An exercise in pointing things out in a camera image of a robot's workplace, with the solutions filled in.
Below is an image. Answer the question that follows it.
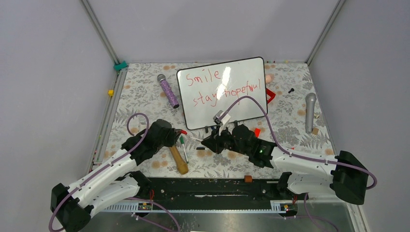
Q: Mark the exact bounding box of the red block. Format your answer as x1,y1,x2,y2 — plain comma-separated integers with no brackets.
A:
254,128,261,138

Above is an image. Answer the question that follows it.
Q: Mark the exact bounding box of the purple glitter microphone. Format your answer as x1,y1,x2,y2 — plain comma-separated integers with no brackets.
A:
157,73,179,109

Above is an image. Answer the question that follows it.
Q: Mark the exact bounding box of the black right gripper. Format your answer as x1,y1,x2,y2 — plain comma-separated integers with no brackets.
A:
202,124,251,156

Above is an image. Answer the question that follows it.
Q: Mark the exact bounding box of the slotted grey cable duct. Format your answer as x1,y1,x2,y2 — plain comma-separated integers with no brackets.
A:
103,201,289,214

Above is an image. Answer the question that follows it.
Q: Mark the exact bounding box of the orange brown cylinder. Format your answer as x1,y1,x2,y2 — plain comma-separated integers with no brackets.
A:
244,175,253,183

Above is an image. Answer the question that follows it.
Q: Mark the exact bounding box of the green cap marker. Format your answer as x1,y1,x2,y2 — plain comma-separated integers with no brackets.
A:
179,135,189,164

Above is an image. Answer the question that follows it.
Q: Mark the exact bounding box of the white whiteboard black frame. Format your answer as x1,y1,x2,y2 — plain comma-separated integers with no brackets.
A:
176,57,267,130

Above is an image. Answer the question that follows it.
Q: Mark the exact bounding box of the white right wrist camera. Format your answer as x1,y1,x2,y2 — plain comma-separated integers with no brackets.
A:
213,110,231,132

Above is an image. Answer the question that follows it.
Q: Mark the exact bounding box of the silver grey microphone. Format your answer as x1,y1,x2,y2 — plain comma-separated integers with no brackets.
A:
305,92,317,134

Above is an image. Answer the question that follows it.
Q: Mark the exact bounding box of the teal block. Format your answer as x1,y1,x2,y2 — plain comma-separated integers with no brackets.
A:
113,61,128,72

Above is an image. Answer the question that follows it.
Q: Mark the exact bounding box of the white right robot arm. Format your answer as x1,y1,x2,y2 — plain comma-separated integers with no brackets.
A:
201,125,369,205

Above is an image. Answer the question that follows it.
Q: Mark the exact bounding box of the floral patterned mat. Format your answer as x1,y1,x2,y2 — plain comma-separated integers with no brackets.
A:
93,63,334,179

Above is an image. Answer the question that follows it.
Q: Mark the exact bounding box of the red object behind whiteboard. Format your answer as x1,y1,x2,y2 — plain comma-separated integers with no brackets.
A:
265,88,276,104

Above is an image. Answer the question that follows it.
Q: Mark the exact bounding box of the small brown wooden cube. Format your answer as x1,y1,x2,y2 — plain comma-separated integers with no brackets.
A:
312,128,319,135

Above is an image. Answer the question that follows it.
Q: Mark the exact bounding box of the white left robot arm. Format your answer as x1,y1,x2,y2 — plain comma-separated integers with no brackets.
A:
50,119,181,232

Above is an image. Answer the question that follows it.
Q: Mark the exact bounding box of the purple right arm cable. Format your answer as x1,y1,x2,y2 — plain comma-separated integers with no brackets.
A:
214,95,378,232

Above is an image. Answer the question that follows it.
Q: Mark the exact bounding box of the wooden microphone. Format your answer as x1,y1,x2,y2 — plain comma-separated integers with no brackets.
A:
169,146,189,174

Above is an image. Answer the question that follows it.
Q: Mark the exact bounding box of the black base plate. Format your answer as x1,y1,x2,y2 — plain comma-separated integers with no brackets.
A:
129,171,305,205

